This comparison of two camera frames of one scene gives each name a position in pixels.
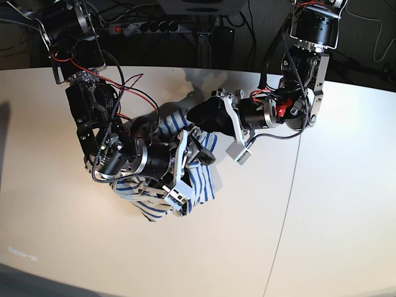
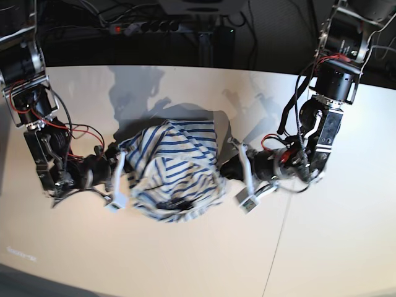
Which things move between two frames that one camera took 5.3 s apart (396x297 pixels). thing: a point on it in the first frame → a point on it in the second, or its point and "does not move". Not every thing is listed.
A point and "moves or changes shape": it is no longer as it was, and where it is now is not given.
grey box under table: [203, 7] does not move
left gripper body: [159, 160] → [99, 166]
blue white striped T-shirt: [191, 184] moves or changes shape
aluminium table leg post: [205, 51] does not move
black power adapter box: [223, 47] does not move
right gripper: [249, 113] → [268, 166]
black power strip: [132, 29] does not move
